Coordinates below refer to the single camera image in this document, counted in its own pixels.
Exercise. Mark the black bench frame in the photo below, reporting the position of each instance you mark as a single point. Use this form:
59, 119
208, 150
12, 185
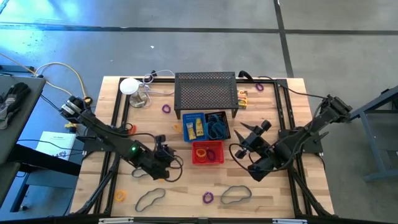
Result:
43, 158

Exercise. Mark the grey side table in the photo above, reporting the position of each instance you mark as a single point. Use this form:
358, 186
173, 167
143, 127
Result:
29, 130

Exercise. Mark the large blue rubber band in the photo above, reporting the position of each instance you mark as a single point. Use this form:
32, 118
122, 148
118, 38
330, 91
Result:
221, 134
217, 119
214, 130

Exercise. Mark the silver metal bracket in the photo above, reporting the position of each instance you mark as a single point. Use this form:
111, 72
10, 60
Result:
115, 221
289, 221

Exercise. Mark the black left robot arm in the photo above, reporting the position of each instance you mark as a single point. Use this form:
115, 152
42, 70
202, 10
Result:
109, 137

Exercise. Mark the white paper booklet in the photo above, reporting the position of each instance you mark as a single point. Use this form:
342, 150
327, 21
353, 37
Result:
56, 141

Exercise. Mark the black perforated metal shelf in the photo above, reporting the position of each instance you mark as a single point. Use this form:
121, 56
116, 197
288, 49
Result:
205, 90

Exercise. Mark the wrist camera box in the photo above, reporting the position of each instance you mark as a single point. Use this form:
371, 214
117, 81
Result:
160, 141
240, 154

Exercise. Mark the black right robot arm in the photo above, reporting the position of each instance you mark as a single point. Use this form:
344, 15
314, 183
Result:
311, 127

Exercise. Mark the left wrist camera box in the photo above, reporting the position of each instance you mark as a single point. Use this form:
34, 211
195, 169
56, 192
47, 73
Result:
160, 141

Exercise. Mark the white brass desk lamp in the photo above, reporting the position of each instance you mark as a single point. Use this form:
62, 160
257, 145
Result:
129, 86

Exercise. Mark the grey work glove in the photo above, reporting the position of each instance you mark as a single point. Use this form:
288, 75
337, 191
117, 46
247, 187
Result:
7, 109

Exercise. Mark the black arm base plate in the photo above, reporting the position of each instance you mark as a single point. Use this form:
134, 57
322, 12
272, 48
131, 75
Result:
93, 146
317, 146

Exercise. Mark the black aluminium table frame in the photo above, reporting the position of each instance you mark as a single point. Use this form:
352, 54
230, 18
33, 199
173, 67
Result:
277, 105

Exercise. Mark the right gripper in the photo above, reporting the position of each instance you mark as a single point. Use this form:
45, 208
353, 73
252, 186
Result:
259, 141

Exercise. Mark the blue plastic basket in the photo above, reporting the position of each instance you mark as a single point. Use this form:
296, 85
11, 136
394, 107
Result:
185, 119

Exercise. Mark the red plastic basket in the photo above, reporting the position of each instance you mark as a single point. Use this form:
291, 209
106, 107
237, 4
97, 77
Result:
196, 160

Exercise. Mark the black rubber band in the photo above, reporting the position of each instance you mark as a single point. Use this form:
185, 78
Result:
135, 204
221, 196

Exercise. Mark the blue grey metal stand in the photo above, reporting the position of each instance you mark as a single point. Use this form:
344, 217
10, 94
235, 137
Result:
371, 140

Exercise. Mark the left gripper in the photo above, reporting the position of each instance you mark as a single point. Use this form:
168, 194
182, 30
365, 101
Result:
160, 160

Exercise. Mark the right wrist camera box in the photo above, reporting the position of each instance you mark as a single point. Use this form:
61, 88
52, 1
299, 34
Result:
240, 154

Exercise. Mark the black work glove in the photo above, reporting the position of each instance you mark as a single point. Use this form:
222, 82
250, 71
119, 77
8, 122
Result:
18, 91

